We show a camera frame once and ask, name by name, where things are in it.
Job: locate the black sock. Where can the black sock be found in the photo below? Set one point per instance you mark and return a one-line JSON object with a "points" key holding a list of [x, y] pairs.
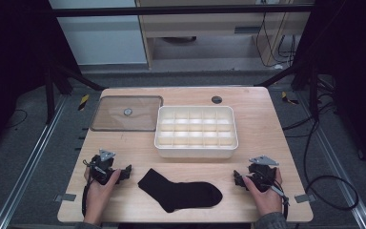
{"points": [[184, 194]]}

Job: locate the person's left hand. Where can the person's left hand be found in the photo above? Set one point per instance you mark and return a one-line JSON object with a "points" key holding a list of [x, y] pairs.
{"points": [[98, 200]]}

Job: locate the clear plastic lid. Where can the clear plastic lid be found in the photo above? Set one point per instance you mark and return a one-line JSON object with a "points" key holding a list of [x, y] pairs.
{"points": [[114, 119]]}

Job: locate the black curtain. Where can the black curtain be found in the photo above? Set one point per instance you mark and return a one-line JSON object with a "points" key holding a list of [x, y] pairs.
{"points": [[355, 63], [9, 63]]}

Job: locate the black horizontal frame bar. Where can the black horizontal frame bar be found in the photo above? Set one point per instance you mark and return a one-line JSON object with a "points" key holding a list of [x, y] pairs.
{"points": [[171, 10]]}

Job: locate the white divided organizer box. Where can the white divided organizer box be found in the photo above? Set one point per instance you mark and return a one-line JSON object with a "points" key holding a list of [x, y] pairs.
{"points": [[195, 152]]}

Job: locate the yellow black hazard tape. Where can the yellow black hazard tape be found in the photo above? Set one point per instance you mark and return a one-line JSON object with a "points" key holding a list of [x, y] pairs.
{"points": [[83, 102], [287, 98]]}

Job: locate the aluminium floor rail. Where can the aluminium floor rail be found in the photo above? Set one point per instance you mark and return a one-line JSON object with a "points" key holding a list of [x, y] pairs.
{"points": [[28, 162], [340, 165]]}

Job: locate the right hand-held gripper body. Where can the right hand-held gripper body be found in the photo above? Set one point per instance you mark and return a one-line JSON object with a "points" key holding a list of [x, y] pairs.
{"points": [[262, 175]]}

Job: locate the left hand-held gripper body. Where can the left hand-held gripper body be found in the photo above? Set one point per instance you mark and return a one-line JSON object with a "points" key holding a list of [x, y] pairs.
{"points": [[100, 168]]}

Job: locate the grey metal table bracket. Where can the grey metal table bracket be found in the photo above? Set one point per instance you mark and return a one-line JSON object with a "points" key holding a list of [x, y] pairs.
{"points": [[305, 198], [66, 197]]}

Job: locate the white cabinet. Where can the white cabinet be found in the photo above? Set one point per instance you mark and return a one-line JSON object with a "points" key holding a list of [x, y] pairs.
{"points": [[101, 41]]}

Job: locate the light wooden desk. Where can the light wooden desk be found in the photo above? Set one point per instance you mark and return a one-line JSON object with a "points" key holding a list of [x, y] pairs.
{"points": [[203, 27]]}

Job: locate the black metal stand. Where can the black metal stand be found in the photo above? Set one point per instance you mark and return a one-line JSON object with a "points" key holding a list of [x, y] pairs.
{"points": [[313, 92], [49, 95]]}

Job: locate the person's right hand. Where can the person's right hand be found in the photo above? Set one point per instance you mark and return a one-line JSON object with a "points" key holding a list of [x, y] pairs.
{"points": [[268, 202]]}

